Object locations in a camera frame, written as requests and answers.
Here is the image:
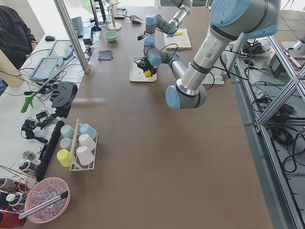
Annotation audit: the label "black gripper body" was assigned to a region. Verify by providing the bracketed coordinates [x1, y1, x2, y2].
[133, 57, 157, 74]
[137, 31, 145, 41]

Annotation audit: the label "yellow lemon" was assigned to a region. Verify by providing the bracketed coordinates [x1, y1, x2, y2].
[144, 70, 153, 78]

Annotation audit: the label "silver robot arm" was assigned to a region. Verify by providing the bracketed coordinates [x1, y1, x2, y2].
[137, 0, 281, 109]
[137, 0, 192, 41]

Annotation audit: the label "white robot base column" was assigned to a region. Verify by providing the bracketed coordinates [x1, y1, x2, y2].
[188, 0, 241, 85]

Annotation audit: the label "white rabbit tray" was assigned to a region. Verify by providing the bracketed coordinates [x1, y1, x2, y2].
[129, 56, 157, 83]

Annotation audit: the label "metal scoop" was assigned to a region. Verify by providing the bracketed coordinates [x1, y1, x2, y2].
[123, 14, 143, 24]

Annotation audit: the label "wooden mug tree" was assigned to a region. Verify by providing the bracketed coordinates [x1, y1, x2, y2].
[107, 0, 122, 31]

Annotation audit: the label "mint green bowl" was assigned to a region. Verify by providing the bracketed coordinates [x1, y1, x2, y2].
[104, 31, 119, 42]

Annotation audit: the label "grey folded cloth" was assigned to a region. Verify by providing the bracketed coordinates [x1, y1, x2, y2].
[98, 50, 113, 60]

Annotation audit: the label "wooden cutting board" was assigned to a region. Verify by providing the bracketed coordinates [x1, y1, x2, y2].
[163, 29, 192, 50]

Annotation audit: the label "black keyboard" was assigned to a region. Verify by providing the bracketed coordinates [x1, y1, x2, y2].
[71, 17, 83, 38]

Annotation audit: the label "blue teach pendant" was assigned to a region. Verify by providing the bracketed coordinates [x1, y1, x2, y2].
[29, 57, 63, 81]
[48, 40, 74, 60]

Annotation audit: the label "blue plastic cup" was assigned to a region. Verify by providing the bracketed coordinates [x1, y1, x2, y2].
[79, 124, 97, 139]

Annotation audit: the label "black computer mouse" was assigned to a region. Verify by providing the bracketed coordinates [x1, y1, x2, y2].
[45, 35, 55, 42]

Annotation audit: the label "white plastic cup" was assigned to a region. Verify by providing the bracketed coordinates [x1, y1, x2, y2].
[79, 134, 96, 151]

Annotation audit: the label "green plastic cup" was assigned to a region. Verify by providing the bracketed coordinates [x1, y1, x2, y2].
[61, 125, 75, 139]

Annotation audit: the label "pink plastic cup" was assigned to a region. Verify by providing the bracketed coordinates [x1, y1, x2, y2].
[76, 146, 94, 166]

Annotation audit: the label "white cup rack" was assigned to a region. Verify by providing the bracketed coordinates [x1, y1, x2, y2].
[68, 119, 98, 171]

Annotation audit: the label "grey plastic cup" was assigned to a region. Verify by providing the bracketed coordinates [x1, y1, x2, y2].
[60, 138, 72, 151]

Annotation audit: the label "yellow plastic cup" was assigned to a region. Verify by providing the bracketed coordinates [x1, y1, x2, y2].
[57, 149, 72, 167]

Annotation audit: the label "person in black jacket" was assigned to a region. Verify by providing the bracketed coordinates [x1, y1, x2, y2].
[0, 5, 38, 69]

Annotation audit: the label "pink bowl of ice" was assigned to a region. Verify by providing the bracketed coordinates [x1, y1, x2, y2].
[24, 177, 71, 224]

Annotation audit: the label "metal tongs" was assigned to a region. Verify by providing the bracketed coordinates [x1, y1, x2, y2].
[19, 190, 69, 219]

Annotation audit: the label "black plastic bracket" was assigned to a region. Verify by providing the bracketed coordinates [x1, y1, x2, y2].
[50, 82, 78, 118]

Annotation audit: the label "green handled grabber tool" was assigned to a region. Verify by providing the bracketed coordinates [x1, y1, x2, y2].
[20, 53, 77, 114]

